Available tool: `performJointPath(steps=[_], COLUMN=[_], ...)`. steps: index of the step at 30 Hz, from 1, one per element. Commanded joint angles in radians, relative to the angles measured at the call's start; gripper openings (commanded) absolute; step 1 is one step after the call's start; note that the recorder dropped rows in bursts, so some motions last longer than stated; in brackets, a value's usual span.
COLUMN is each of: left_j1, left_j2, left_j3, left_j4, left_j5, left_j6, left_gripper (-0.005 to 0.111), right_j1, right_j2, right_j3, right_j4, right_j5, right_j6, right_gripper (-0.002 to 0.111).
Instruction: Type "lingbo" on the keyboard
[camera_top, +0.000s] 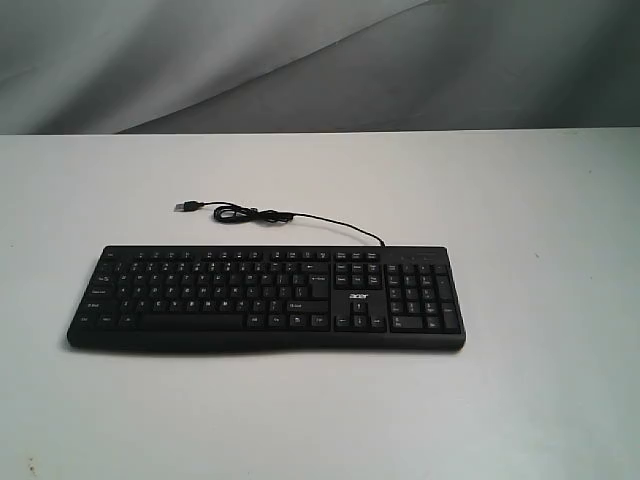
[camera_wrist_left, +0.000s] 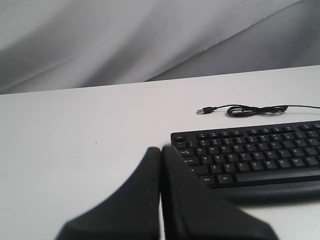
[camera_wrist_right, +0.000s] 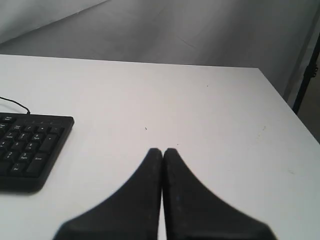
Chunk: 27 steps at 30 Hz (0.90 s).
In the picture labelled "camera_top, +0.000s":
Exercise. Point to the black Acer keyboard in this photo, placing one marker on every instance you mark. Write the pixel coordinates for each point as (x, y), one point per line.
(192, 299)

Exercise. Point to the grey backdrop cloth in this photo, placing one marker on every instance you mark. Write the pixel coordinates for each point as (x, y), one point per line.
(182, 67)

